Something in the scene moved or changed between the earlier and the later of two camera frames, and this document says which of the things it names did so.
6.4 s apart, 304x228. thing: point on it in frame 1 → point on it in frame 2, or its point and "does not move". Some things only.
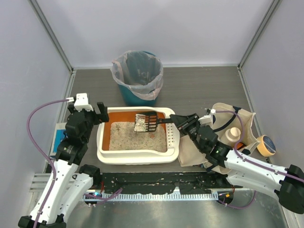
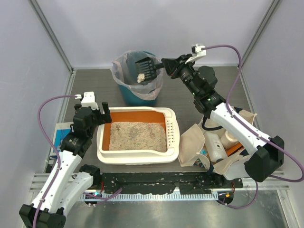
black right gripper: (186, 122) → (174, 68)
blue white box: (59, 135) does not move
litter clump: (140, 123) → (140, 78)
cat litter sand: (123, 137) does not move
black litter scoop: (151, 120) → (147, 68)
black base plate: (193, 183) does not move
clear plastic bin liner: (140, 73) does not move
